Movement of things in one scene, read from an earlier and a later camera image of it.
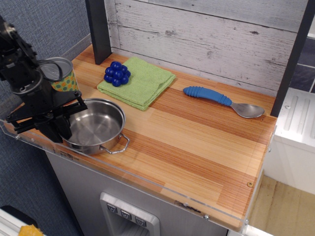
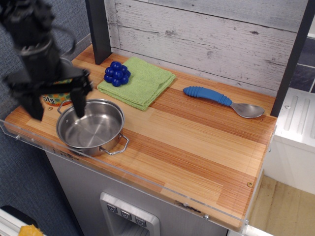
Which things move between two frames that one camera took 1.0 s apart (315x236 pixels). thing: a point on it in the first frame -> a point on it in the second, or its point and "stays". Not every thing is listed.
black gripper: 43,104 -> 44,73
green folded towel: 146,83 stays
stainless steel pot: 99,125 stays
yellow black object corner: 13,222 stays
